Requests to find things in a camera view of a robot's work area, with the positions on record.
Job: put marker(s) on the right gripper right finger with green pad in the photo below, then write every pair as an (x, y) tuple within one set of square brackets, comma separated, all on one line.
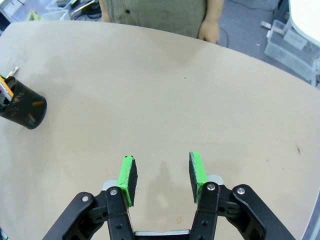
[(198, 172)]

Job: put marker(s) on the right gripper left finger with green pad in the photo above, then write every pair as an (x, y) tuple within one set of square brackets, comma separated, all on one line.
[(127, 177)]

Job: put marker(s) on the yellow pencil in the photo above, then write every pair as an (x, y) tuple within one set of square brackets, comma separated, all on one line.
[(5, 85)]

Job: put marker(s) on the silver pen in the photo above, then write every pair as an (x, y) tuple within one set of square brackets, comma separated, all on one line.
[(13, 70)]

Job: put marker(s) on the person's left forearm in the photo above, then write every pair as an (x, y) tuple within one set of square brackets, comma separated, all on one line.
[(214, 11)]

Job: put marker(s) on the person's right forearm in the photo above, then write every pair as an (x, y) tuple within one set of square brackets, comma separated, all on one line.
[(105, 13)]

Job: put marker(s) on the black mesh pen holder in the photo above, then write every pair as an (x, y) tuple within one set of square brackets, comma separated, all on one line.
[(27, 107)]

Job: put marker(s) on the person's left hand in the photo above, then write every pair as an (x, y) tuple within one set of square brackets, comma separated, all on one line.
[(209, 31)]

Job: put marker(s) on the clear plastic storage bins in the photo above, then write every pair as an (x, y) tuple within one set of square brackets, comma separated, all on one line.
[(290, 50)]

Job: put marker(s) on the person in grey sweater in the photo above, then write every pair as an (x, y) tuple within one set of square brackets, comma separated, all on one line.
[(155, 12)]

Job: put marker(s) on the clear plastic box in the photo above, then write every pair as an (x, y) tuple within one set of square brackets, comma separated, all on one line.
[(57, 8)]

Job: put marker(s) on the green crumpled cloth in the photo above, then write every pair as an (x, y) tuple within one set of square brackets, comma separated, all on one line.
[(36, 16)]

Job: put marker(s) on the white round table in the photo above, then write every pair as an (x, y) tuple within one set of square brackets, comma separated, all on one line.
[(306, 17)]

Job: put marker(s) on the metal chair frame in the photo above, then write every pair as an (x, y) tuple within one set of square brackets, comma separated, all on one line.
[(83, 8)]

